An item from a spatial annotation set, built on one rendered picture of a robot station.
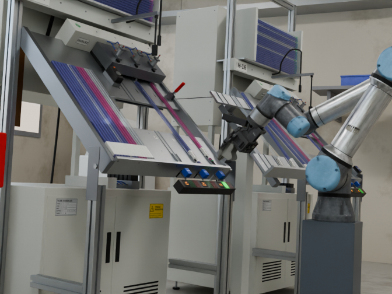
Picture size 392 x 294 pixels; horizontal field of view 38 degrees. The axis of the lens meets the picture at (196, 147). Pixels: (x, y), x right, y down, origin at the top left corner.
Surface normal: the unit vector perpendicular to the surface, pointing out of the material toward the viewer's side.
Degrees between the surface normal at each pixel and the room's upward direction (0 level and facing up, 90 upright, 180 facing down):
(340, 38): 90
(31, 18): 90
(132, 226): 90
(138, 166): 134
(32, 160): 90
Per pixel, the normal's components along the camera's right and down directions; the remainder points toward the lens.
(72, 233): 0.80, 0.00
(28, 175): 0.91, 0.02
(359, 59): -0.41, -0.07
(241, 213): -0.62, -0.07
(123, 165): 0.54, 0.70
